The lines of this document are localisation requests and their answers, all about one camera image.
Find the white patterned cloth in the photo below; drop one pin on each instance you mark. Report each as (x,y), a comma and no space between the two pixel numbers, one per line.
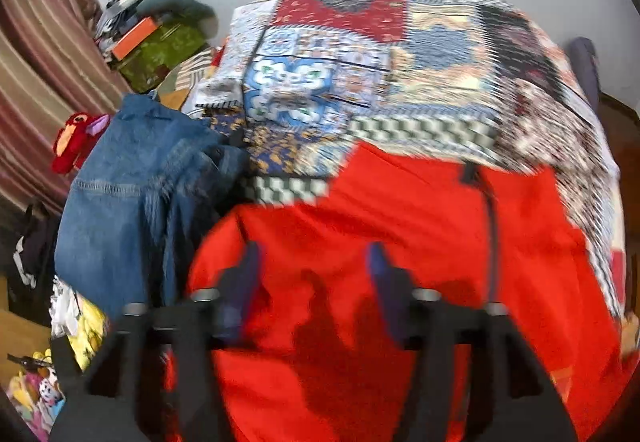
(62,304)

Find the grey-green cushion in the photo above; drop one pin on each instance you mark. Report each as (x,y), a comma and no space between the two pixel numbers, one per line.
(182,5)

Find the red garment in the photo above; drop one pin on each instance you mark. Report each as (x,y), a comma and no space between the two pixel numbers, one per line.
(350,222)

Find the orange box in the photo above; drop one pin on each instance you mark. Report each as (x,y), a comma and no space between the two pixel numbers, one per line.
(134,38)

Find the grey-purple chair back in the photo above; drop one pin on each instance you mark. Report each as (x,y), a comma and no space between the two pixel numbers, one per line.
(584,67)

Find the patchwork printed bedspread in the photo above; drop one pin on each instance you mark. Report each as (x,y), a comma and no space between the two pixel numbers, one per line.
(435,52)

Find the yellow cloth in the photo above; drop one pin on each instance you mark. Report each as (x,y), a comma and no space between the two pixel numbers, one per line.
(90,327)

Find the blue denim jeans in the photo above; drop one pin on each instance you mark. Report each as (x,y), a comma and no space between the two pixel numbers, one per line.
(125,202)

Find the brown patterned cloth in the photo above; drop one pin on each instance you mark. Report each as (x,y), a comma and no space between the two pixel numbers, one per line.
(174,95)

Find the wooden door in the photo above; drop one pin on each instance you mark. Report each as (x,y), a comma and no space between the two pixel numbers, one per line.
(617,122)

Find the green and orange toy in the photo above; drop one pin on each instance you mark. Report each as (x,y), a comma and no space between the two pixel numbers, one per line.
(160,55)

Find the pile of colourful toys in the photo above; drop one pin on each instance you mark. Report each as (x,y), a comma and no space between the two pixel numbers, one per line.
(35,392)

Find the striped curtain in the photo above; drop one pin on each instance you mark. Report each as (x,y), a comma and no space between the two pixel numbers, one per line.
(30,52)

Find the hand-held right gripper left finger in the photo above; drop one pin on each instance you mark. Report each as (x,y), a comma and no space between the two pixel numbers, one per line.
(243,279)

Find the red plush toy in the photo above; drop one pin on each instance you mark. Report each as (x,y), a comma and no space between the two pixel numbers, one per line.
(72,142)

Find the dark clothing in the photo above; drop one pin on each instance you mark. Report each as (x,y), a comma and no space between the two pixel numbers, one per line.
(37,252)

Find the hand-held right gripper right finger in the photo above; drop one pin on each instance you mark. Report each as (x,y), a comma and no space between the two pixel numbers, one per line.
(382,279)

